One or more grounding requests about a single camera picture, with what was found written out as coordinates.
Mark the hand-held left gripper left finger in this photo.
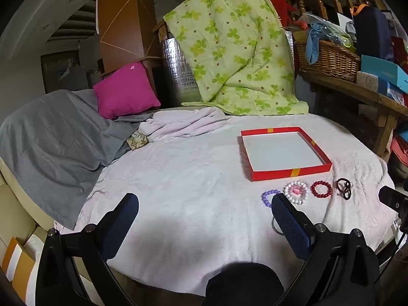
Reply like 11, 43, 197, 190
38, 193, 141, 306

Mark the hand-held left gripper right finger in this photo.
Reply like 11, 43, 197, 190
271, 193, 381, 306

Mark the white bead bracelet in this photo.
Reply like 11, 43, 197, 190
283, 180, 310, 205

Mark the purple bead bracelet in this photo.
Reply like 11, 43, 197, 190
261, 189, 283, 209

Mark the red bead bracelet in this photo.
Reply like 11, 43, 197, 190
311, 181, 333, 199

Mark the red cardboard tray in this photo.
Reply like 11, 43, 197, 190
237, 127, 333, 182

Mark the red bag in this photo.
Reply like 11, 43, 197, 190
390, 135, 408, 179

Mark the pale pink blanket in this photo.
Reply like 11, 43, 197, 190
54, 108, 399, 295

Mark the small floral cushion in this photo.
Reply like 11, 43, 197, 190
126, 131, 150, 151

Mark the grey blanket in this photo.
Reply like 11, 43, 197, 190
0, 89, 154, 230

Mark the white patterned box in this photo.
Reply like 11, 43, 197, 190
356, 71, 405, 103

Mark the wooden bench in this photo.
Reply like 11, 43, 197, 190
298, 70, 408, 160

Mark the magenta pillow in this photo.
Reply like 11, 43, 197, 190
93, 62, 161, 120

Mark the blue cardboard box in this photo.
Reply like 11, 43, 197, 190
360, 55, 408, 91

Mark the wicker basket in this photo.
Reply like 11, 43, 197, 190
295, 40, 361, 83

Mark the silver foil sheet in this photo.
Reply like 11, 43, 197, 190
161, 36, 203, 107

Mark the navy backpack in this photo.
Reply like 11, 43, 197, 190
352, 5, 396, 62

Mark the blue cloth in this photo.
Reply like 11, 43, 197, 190
306, 22, 338, 64

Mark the green floral quilt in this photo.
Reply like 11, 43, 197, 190
163, 0, 309, 116

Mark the orange wooden panel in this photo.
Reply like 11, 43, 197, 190
97, 0, 154, 71

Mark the red cloth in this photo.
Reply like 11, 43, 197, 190
271, 0, 297, 28

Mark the black cable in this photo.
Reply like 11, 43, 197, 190
376, 231, 408, 262

